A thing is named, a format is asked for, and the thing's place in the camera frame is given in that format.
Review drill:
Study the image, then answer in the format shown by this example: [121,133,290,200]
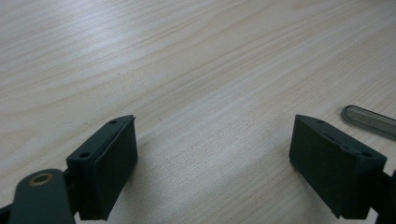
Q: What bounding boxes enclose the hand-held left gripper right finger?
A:
[289,114,388,220]

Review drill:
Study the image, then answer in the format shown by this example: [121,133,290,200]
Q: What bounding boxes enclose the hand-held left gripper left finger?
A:
[65,115,139,221]

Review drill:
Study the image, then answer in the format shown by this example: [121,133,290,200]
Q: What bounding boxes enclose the grey bin foot pedal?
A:
[340,105,396,142]

